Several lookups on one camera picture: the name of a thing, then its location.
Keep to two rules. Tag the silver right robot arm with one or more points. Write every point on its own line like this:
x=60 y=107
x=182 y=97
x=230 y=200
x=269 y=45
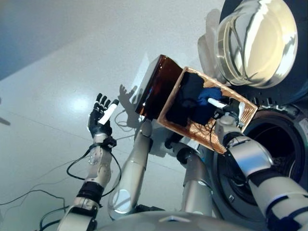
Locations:
x=255 y=158

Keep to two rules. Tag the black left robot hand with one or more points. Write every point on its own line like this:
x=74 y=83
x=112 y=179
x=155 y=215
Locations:
x=98 y=120

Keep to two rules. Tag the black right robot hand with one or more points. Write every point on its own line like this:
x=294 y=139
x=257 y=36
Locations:
x=235 y=108

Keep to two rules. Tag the silver robot leg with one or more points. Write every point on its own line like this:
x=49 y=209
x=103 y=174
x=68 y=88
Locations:
x=195 y=190
x=134 y=168

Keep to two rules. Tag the round washing machine door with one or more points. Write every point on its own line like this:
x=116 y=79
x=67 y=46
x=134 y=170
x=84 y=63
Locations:
x=260 y=41

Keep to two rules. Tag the rectangular wicker laundry basket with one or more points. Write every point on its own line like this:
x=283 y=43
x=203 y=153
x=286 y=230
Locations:
x=202 y=134

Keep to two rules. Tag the grey front-load washing machine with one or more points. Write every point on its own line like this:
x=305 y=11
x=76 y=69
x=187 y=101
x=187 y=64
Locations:
x=272 y=134

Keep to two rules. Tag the silver left robot leg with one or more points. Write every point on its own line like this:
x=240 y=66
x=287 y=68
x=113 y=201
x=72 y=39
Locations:
x=134 y=168

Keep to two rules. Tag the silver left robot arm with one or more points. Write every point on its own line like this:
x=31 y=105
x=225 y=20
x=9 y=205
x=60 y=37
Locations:
x=98 y=166

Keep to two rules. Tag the grey robot torso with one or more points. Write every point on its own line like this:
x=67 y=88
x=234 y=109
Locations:
x=180 y=222

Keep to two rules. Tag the silver right robot leg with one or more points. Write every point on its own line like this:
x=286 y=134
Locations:
x=195 y=190

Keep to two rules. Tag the brown translucent stool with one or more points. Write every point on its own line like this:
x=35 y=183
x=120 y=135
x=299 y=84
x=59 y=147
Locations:
x=158 y=91

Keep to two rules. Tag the long black garment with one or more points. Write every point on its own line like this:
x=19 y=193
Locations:
x=187 y=96

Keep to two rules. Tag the blue garment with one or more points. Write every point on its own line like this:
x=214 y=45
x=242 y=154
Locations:
x=207 y=101

